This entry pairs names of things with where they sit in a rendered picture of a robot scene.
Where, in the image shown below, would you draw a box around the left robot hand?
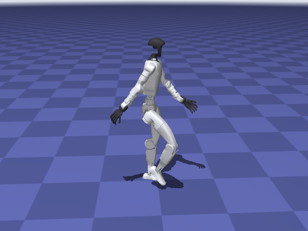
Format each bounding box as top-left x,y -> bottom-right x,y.
180,95 -> 198,113

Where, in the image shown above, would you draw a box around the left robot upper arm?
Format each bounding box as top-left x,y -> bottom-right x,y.
159,60 -> 171,87

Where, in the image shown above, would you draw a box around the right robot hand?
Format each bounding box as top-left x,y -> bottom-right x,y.
110,106 -> 128,125

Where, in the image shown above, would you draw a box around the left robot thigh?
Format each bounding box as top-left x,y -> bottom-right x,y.
145,106 -> 161,149

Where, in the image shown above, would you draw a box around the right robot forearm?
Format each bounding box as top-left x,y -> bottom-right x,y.
120,85 -> 140,109

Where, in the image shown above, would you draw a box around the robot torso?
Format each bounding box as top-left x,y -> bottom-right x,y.
142,58 -> 162,114

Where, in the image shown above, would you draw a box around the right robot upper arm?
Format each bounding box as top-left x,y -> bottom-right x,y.
136,63 -> 156,94

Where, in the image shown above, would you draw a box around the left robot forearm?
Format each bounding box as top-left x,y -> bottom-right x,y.
166,84 -> 184,102

